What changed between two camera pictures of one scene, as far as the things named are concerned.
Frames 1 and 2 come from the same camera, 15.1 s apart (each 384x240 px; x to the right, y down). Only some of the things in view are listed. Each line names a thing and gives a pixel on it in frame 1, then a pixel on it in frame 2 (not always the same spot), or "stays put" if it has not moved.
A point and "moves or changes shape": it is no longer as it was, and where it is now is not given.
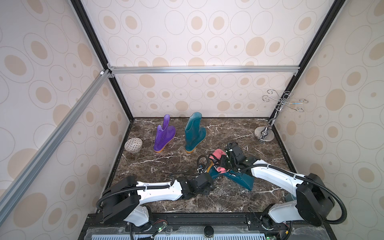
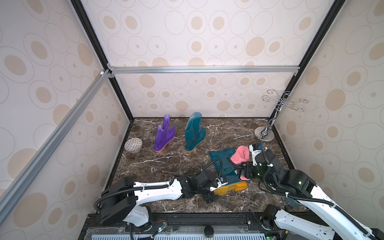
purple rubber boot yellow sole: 163,135 stays put
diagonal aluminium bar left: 23,180 stays put
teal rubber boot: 195,133 stays put
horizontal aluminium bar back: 204,70 stays put
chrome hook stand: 266,133 stays put
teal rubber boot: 243,179 moves or changes shape
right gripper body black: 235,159 to 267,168
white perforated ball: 133,144 stays put
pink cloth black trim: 215,157 moves or changes shape
